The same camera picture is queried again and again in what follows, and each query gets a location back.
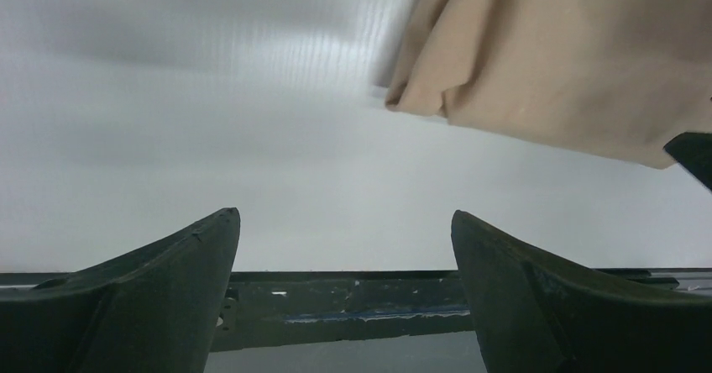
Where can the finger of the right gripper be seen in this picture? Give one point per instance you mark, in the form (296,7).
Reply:
(692,150)

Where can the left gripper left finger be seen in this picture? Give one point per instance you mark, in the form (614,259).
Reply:
(153,309)

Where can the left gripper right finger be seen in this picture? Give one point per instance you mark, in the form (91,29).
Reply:
(534,311)

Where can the beige t shirt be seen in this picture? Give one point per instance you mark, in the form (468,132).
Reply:
(612,78)

